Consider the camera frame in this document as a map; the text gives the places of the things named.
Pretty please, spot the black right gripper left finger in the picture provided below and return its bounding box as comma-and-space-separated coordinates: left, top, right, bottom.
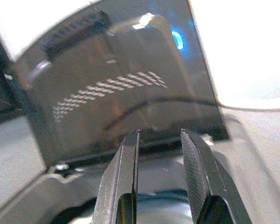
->
91, 129, 140, 224

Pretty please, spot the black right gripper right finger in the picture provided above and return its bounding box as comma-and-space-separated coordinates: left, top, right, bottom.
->
180, 127, 252, 224

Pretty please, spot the grey top-load washing machine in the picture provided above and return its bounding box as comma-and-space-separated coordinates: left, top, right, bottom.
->
0, 102, 280, 224

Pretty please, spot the steel washer drum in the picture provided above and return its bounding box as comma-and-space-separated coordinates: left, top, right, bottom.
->
53, 186, 201, 224

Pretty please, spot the dark tinted washer lid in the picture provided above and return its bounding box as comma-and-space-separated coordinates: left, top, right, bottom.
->
13, 0, 231, 170

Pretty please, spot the thin black cable behind washer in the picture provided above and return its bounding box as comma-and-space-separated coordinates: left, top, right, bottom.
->
105, 97, 280, 131

